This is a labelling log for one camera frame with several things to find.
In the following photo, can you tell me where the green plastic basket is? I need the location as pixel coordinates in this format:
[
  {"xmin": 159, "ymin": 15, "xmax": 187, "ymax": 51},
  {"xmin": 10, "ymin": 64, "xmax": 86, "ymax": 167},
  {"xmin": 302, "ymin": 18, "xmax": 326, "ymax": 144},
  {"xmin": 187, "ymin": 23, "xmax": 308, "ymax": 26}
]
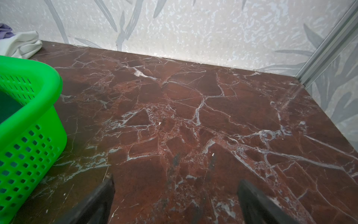
[{"xmin": 1, "ymin": 56, "xmax": 67, "ymax": 224}]

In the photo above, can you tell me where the aluminium frame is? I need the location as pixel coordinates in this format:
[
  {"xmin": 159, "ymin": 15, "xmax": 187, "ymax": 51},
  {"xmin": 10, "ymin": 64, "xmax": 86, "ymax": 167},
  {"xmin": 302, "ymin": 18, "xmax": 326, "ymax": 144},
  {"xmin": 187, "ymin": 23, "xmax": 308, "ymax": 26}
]
[{"xmin": 296, "ymin": 1, "xmax": 358, "ymax": 88}]

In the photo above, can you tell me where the purple folded t-shirt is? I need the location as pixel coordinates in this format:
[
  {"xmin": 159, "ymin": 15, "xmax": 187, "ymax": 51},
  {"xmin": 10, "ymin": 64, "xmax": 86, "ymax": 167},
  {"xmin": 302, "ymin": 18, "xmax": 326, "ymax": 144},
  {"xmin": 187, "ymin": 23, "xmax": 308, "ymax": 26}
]
[{"xmin": 0, "ymin": 23, "xmax": 14, "ymax": 40}]

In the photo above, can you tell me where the dark green t-shirt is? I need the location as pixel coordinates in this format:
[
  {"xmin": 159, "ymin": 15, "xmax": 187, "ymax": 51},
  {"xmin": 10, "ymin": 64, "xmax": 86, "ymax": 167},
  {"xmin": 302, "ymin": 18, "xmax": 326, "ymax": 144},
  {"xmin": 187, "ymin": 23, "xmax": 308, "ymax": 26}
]
[{"xmin": 0, "ymin": 91, "xmax": 23, "ymax": 123}]

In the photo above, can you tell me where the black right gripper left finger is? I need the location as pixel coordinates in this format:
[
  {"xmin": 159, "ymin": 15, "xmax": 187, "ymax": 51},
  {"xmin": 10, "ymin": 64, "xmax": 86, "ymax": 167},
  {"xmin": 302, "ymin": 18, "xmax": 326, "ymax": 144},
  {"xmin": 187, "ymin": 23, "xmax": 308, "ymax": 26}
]
[{"xmin": 56, "ymin": 175, "xmax": 115, "ymax": 224}]

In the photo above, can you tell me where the white folded t-shirt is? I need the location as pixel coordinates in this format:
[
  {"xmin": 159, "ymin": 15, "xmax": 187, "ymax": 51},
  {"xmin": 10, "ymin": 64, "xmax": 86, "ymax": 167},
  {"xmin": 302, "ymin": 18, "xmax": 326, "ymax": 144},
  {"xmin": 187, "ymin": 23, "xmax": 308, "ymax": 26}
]
[{"xmin": 1, "ymin": 31, "xmax": 43, "ymax": 59}]

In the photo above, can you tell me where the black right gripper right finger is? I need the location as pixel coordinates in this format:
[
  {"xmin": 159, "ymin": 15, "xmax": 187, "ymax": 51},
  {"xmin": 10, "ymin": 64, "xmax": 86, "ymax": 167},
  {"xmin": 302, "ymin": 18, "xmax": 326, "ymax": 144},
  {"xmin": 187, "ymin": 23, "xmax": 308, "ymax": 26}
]
[{"xmin": 237, "ymin": 180, "xmax": 298, "ymax": 224}]

